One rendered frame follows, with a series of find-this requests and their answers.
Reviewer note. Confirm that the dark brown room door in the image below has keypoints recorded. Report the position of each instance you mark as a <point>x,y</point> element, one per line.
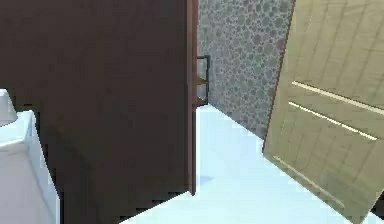
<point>110,93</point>

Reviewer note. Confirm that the pale wooden cupboard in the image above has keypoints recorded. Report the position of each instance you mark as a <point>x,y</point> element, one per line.
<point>333,110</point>

